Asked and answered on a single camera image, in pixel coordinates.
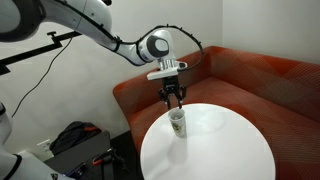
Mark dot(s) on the round white table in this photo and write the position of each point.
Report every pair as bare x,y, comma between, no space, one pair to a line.
216,150

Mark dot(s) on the white wall outlet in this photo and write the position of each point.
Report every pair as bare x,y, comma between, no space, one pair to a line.
43,145

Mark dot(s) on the black camera mount rail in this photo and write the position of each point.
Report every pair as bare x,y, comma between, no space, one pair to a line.
33,51

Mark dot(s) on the black equipment case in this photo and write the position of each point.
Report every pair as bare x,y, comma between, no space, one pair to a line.
86,150

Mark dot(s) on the orange fabric sofa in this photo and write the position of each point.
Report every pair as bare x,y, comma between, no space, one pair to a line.
233,76

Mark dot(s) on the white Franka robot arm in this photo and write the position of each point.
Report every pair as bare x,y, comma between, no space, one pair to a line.
93,16

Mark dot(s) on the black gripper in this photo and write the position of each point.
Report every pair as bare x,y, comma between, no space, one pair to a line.
170,85

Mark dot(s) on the white paper cup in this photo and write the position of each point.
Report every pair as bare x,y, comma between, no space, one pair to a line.
179,128

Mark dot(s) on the black backpack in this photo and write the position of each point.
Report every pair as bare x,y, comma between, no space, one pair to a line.
73,133

